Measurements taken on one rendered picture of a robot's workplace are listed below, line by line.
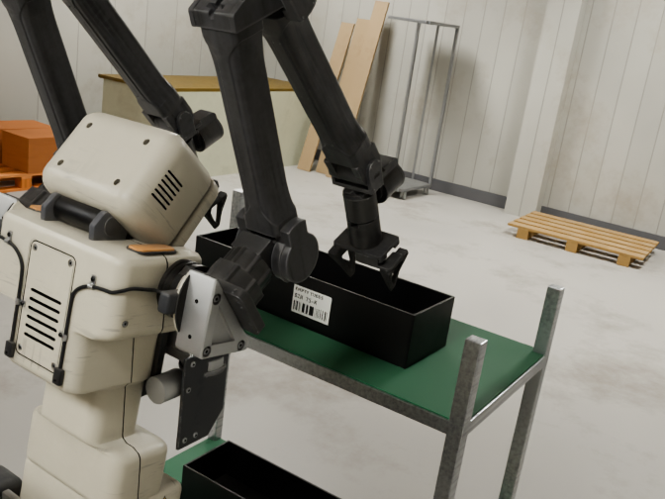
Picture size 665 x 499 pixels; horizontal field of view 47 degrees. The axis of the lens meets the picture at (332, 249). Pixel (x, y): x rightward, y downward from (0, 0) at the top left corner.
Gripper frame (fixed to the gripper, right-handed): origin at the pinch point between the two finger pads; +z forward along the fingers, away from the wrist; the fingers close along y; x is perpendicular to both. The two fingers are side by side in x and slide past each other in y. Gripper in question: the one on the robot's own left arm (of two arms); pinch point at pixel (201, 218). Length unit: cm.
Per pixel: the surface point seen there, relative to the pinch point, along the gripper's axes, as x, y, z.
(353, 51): -507, 341, 243
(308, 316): 0.7, -26.5, 16.0
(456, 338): -19, -50, 29
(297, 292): -1.1, -22.9, 12.4
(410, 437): -75, 6, 163
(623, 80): -546, 80, 246
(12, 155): -160, 412, 185
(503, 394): -5, -68, 22
